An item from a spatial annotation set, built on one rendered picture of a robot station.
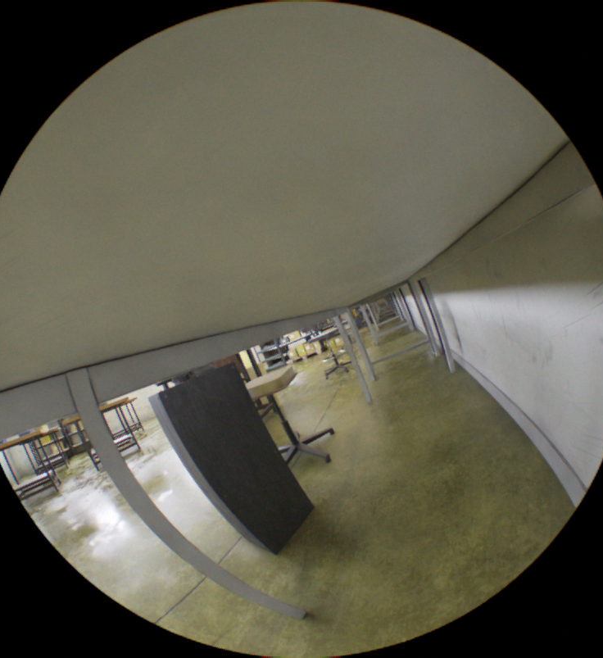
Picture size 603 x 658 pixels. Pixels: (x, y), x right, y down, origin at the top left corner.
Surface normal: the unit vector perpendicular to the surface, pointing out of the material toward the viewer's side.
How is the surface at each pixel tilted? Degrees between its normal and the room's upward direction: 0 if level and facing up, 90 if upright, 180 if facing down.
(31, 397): 90
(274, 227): 180
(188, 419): 90
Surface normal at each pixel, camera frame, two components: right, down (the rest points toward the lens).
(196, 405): 0.76, -0.34
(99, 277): 0.39, 0.92
